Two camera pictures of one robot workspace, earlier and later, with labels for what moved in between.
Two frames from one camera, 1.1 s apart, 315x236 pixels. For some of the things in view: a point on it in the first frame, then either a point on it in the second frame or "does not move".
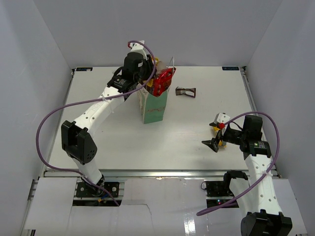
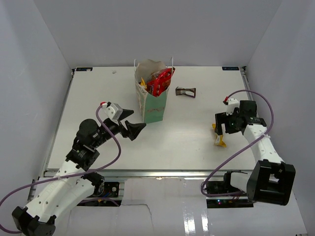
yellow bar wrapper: [216, 129] does not move
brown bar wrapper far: [191, 92] does not move
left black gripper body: [146, 72] → [114, 127]
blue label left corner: [83, 69] does not move
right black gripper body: [233, 136] → [231, 122]
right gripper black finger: [213, 143] → [220, 119]
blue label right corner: [231, 68] does not move
